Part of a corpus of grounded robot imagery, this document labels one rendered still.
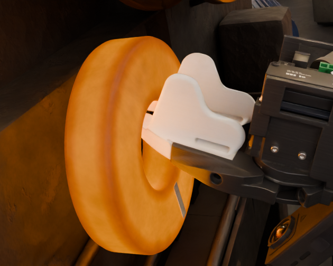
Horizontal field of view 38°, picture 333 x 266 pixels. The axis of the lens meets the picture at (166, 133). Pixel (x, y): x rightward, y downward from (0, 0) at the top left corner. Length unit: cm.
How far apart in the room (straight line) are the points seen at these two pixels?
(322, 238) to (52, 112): 21
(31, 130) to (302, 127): 18
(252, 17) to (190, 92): 45
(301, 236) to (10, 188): 19
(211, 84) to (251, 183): 8
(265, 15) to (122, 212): 49
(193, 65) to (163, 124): 5
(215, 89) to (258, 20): 40
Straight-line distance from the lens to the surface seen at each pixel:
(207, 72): 34
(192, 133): 32
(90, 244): 40
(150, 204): 34
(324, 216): 33
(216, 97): 34
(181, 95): 31
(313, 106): 29
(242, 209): 48
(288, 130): 29
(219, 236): 45
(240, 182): 30
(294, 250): 35
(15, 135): 34
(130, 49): 32
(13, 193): 34
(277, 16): 73
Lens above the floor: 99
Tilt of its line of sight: 26 degrees down
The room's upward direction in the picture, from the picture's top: 12 degrees counter-clockwise
